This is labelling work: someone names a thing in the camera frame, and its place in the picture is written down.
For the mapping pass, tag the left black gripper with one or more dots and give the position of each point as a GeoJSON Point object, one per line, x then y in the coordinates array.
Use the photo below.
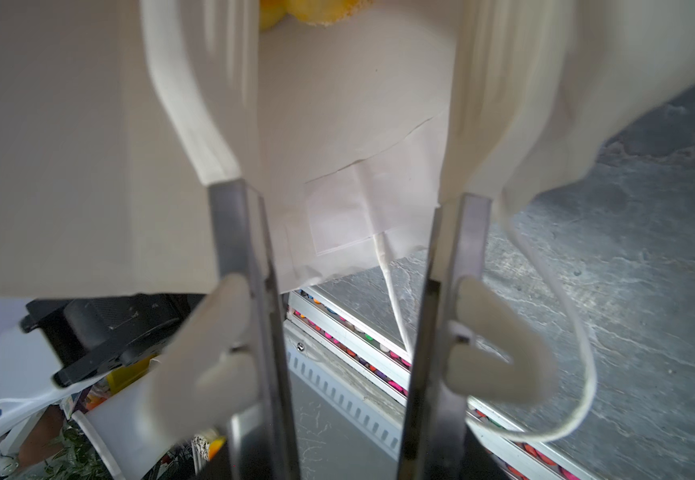
{"type": "Point", "coordinates": [93, 336]}

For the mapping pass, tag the green paper gift bag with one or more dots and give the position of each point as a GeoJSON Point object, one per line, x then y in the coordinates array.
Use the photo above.
{"type": "Point", "coordinates": [117, 116]}

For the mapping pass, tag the white silicone kitchen tongs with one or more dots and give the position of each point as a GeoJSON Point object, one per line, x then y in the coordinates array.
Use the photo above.
{"type": "Point", "coordinates": [227, 363]}

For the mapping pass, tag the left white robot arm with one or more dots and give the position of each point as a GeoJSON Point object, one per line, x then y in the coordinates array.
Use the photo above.
{"type": "Point", "coordinates": [27, 364]}

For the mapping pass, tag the yellow fake bread in bag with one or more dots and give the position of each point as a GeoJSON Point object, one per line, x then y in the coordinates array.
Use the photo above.
{"type": "Point", "coordinates": [311, 12]}

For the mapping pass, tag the potted green plant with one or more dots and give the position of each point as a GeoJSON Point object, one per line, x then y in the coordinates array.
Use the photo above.
{"type": "Point", "coordinates": [108, 442]}

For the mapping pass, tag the white vented cable duct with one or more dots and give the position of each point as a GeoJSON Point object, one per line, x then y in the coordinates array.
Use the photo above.
{"type": "Point", "coordinates": [354, 405]}

